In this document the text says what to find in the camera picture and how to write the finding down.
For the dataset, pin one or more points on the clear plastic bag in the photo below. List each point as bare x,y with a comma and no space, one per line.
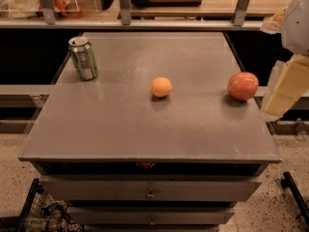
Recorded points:
19,9

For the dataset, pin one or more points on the orange fruit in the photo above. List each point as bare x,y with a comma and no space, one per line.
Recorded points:
161,87

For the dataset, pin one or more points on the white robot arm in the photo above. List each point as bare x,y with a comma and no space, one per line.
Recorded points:
295,35

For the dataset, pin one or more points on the black metal stand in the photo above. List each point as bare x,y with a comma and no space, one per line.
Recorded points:
288,183

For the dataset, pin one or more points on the orange snack bag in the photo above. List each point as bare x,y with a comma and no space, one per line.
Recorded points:
64,8

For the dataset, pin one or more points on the black wire basket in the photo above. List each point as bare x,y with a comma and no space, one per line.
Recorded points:
42,213

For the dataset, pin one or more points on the grey shelf rail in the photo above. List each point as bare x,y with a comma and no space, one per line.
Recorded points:
135,25

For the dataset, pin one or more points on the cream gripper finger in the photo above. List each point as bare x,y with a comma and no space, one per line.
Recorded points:
288,81
274,24

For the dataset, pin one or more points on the red apple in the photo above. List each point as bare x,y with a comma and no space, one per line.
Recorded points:
242,86

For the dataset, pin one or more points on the grey drawer cabinet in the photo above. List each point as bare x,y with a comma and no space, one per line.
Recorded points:
127,161

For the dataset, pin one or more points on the green soda can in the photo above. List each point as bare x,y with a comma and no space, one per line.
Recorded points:
83,58

